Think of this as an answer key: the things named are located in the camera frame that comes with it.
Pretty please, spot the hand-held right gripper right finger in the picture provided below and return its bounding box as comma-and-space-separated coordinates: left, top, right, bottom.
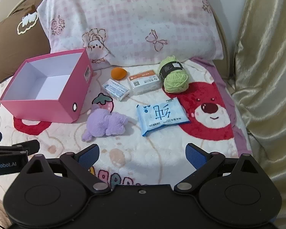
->
174, 143, 265, 193

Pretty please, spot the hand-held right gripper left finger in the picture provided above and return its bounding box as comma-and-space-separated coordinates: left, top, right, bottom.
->
20, 144, 111, 194

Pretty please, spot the purple plush toy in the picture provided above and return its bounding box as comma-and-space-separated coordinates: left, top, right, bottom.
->
82, 108, 129, 142

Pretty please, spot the blue wet wipes packet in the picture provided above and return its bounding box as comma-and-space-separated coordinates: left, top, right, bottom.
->
136, 97, 190, 137

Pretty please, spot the pink cardboard box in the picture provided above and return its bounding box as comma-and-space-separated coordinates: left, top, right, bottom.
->
0, 48, 93, 124

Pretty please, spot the small white blue packet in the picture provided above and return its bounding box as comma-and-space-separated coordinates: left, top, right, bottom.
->
102, 79, 130, 101

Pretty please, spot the green yarn ball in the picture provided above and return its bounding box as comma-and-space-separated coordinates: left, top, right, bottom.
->
158, 56, 189, 93

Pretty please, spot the orange makeup sponge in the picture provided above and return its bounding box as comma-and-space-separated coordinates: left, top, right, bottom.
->
111, 67, 128, 80

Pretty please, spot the clear plastic box orange label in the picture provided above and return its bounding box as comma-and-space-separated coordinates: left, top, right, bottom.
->
127, 70, 162, 95

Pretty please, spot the brown pillow with cloud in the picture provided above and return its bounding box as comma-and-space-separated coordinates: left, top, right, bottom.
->
0, 0, 51, 90

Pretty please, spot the gold satin cloth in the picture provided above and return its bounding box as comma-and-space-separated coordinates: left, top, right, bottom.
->
225, 0, 286, 191

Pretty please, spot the pink checked pillow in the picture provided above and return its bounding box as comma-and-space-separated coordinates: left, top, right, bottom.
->
36, 0, 224, 71

